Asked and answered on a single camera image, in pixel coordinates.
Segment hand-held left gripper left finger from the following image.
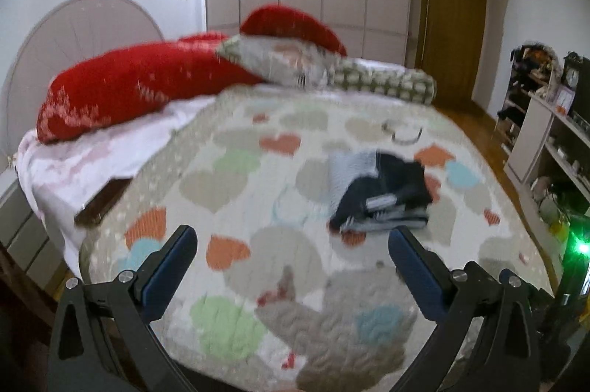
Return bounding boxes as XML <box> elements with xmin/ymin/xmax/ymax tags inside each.
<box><xmin>47</xmin><ymin>224</ymin><xmax>199</xmax><ymax>392</ymax></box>

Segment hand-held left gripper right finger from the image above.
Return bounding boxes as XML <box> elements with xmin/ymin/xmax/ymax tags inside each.
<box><xmin>388</xmin><ymin>225</ymin><xmax>541</xmax><ymax>392</ymax></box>

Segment navy striped pants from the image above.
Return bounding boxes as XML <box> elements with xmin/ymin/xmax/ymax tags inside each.
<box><xmin>328</xmin><ymin>150</ymin><xmax>434</xmax><ymax>234</ymax></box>

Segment dark brown phone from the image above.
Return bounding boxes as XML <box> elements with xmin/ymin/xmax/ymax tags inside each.
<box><xmin>74</xmin><ymin>177</ymin><xmax>134</xmax><ymax>228</ymax></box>

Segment heart patterned quilt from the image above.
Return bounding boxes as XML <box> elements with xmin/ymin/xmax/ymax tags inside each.
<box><xmin>78</xmin><ymin>90</ymin><xmax>559</xmax><ymax>392</ymax></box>

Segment white bed sheet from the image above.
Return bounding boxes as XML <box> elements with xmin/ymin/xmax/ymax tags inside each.
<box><xmin>16</xmin><ymin>97</ymin><xmax>218</xmax><ymax>278</ymax></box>

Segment white shelf unit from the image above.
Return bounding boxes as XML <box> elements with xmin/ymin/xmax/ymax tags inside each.
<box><xmin>504</xmin><ymin>90</ymin><xmax>590</xmax><ymax>211</ymax></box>

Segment large red pillow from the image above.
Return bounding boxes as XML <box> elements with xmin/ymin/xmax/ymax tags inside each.
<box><xmin>36</xmin><ymin>31</ymin><xmax>264</xmax><ymax>144</ymax></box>

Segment green dotted bolster pillow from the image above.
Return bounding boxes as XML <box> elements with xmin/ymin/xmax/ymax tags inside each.
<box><xmin>328</xmin><ymin>56</ymin><xmax>438</xmax><ymax>106</ymax></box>

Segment black mantel clock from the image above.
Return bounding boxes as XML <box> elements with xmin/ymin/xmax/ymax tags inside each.
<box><xmin>561</xmin><ymin>51</ymin><xmax>590</xmax><ymax>117</ymax></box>

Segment floral beige pillow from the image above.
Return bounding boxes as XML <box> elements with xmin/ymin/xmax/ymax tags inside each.
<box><xmin>216</xmin><ymin>35</ymin><xmax>343</xmax><ymax>89</ymax></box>

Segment wooden door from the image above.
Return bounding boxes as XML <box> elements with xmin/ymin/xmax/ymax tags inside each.
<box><xmin>415</xmin><ymin>0</ymin><xmax>488</xmax><ymax>109</ymax></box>

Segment rounded grey headboard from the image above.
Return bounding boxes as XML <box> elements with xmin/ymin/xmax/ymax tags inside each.
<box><xmin>0</xmin><ymin>0</ymin><xmax>166</xmax><ymax>164</ymax></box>

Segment small red pillow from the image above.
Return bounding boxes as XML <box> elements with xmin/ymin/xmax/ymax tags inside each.
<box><xmin>240</xmin><ymin>4</ymin><xmax>348</xmax><ymax>57</ymax></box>

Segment grey bed frame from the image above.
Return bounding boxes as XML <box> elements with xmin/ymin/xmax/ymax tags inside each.
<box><xmin>0</xmin><ymin>177</ymin><xmax>80</xmax><ymax>298</ymax></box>

